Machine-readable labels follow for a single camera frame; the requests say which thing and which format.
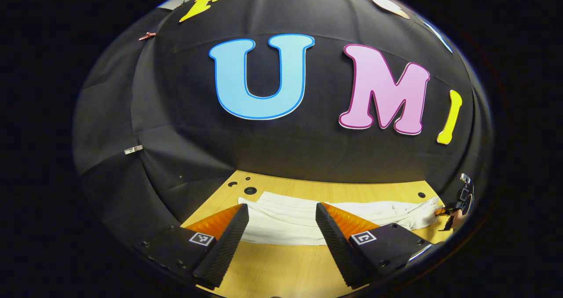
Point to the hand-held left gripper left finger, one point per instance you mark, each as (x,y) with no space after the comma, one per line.
(228,241)

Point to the black backdrop cloth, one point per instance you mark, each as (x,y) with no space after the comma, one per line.
(308,148)

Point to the small orange clip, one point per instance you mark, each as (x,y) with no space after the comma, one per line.
(147,36)

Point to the white jeans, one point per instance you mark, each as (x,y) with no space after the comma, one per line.
(286,223)

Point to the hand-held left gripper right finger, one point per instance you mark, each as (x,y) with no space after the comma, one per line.
(334,241)

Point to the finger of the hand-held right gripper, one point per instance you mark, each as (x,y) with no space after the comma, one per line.
(440,211)

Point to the small white clip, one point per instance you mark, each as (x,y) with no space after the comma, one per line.
(133,149)

